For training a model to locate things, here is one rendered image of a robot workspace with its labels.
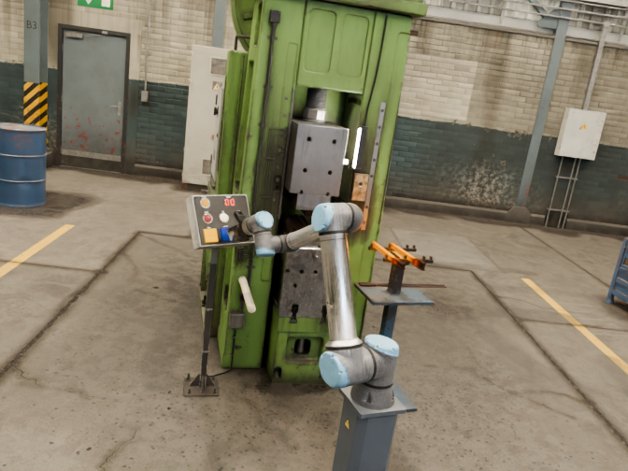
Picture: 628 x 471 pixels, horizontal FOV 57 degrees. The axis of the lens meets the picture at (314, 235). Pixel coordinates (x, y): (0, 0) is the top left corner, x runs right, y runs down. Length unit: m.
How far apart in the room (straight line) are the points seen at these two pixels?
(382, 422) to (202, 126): 6.73
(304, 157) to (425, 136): 6.29
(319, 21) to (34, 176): 4.71
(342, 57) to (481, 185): 6.65
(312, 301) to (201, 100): 5.59
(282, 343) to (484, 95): 6.84
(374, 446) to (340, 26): 2.24
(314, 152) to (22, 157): 4.56
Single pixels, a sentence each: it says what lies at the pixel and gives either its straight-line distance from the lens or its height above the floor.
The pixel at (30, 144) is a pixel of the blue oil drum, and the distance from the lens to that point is 7.28.
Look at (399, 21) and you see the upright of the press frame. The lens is 3.58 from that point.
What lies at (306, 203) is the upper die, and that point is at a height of 1.17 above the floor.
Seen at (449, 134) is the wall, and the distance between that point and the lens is 9.58.
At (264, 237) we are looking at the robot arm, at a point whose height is 1.11.
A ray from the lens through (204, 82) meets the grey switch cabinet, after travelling 8.66.
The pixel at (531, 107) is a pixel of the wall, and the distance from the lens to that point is 9.96.
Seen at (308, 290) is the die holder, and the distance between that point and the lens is 3.48.
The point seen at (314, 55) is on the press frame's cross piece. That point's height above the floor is 2.00.
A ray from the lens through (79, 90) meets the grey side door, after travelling 9.79.
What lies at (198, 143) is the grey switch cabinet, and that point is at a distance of 8.74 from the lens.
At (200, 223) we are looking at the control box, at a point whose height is 1.07.
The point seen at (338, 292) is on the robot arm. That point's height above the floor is 1.08.
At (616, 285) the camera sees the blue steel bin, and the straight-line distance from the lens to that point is 6.87.
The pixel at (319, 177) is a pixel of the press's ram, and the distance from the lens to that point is 3.35.
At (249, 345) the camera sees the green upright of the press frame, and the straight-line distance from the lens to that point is 3.80.
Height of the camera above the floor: 1.89
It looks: 15 degrees down
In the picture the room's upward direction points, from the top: 8 degrees clockwise
